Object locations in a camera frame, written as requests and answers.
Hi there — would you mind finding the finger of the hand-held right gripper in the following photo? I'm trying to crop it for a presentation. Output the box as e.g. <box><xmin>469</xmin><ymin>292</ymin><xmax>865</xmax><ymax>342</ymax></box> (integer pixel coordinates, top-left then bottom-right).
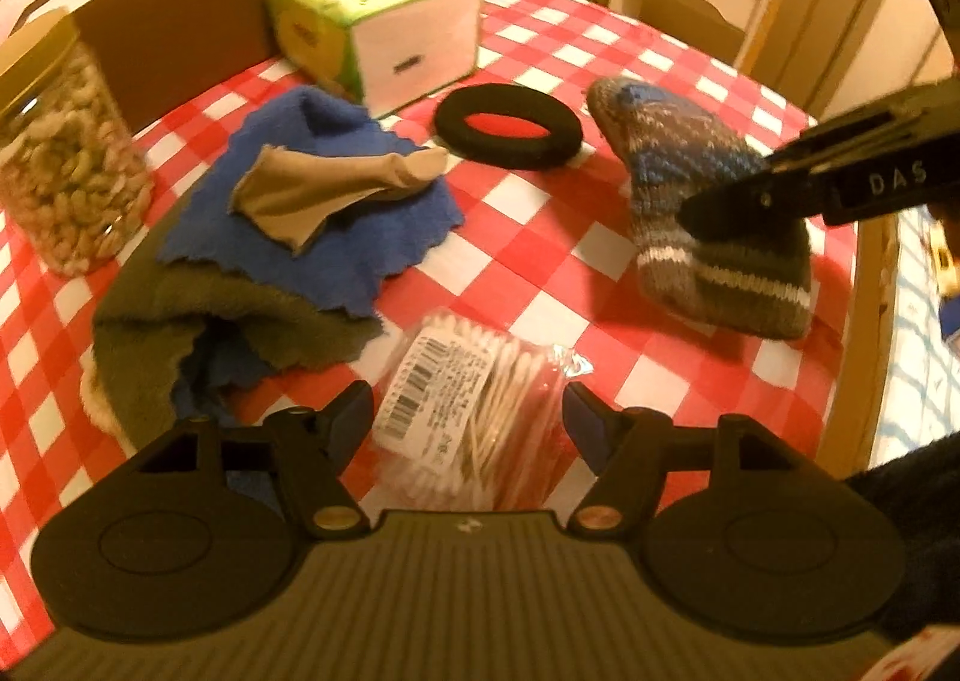
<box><xmin>679</xmin><ymin>167</ymin><xmax>826</xmax><ymax>241</ymax></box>
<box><xmin>765</xmin><ymin>79</ymin><xmax>960</xmax><ymax>173</ymax></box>

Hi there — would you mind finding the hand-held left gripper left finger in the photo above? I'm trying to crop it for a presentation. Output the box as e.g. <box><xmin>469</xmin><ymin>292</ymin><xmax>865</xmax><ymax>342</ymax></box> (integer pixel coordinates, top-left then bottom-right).
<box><xmin>124</xmin><ymin>379</ymin><xmax>376</xmax><ymax>539</ymax></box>

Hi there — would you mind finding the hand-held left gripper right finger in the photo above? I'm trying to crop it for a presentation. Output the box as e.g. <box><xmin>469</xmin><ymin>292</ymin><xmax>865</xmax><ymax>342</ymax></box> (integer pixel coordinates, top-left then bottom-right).
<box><xmin>562</xmin><ymin>381</ymin><xmax>815</xmax><ymax>539</ymax></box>

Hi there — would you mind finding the striped knit hat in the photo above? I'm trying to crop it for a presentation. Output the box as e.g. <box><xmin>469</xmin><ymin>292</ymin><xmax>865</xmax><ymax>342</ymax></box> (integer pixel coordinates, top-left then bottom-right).
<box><xmin>585</xmin><ymin>77</ymin><xmax>815</xmax><ymax>341</ymax></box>

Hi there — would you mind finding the bag of cotton swabs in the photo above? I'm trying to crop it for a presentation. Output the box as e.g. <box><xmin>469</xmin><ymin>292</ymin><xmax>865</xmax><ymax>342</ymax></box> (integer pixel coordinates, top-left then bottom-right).
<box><xmin>371</xmin><ymin>310</ymin><xmax>593</xmax><ymax>513</ymax></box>

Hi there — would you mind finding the blue cloth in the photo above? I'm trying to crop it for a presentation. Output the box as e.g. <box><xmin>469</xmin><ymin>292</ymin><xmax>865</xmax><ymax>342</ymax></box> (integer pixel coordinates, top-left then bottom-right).
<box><xmin>157</xmin><ymin>85</ymin><xmax>466</xmax><ymax>427</ymax></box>

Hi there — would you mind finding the grey cloth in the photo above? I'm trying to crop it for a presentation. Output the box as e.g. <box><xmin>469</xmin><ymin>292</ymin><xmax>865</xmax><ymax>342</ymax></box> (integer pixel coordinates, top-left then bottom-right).
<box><xmin>79</xmin><ymin>265</ymin><xmax>387</xmax><ymax>453</ymax></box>

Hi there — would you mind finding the beige stocking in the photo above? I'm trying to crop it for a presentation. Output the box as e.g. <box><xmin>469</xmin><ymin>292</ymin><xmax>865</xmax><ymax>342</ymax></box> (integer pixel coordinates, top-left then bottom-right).
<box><xmin>229</xmin><ymin>145</ymin><xmax>449</xmax><ymax>254</ymax></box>

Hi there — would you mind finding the black hair ring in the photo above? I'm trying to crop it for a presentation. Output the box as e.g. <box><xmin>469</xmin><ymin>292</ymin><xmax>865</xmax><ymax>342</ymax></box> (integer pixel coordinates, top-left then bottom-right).
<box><xmin>433</xmin><ymin>83</ymin><xmax>584</xmax><ymax>170</ymax></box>

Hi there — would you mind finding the brown cardboard box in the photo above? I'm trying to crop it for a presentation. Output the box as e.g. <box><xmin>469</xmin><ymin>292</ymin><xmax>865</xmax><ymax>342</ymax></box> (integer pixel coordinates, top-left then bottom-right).
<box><xmin>15</xmin><ymin>0</ymin><xmax>398</xmax><ymax>134</ymax></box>

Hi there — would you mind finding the wooden wardrobe door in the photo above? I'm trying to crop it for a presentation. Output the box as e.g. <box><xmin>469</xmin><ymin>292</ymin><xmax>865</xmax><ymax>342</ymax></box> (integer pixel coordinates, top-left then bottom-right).
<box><xmin>772</xmin><ymin>0</ymin><xmax>960</xmax><ymax>119</ymax></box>

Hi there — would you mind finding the white blue grid sheet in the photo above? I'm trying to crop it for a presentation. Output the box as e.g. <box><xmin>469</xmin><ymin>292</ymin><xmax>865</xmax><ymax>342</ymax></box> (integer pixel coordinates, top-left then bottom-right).
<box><xmin>874</xmin><ymin>208</ymin><xmax>960</xmax><ymax>446</ymax></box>

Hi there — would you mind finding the red white checkered tablecloth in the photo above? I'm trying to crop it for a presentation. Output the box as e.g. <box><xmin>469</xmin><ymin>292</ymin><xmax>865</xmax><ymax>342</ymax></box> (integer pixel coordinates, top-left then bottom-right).
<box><xmin>0</xmin><ymin>0</ymin><xmax>860</xmax><ymax>652</ymax></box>

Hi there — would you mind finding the person's dark fleece clothing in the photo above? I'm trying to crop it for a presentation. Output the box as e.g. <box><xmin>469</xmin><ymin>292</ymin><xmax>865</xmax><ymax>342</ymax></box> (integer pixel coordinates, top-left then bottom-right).
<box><xmin>844</xmin><ymin>430</ymin><xmax>960</xmax><ymax>644</ymax></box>

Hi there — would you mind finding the green tissue box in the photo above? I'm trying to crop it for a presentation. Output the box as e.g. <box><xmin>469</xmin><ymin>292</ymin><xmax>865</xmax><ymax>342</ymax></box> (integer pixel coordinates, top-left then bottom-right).
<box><xmin>260</xmin><ymin>0</ymin><xmax>485</xmax><ymax>119</ymax></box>

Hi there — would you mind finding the clear cashew nut jar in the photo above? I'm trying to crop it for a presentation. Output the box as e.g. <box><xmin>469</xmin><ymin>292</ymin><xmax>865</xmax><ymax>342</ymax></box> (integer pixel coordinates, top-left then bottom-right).
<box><xmin>0</xmin><ymin>6</ymin><xmax>155</xmax><ymax>277</ymax></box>

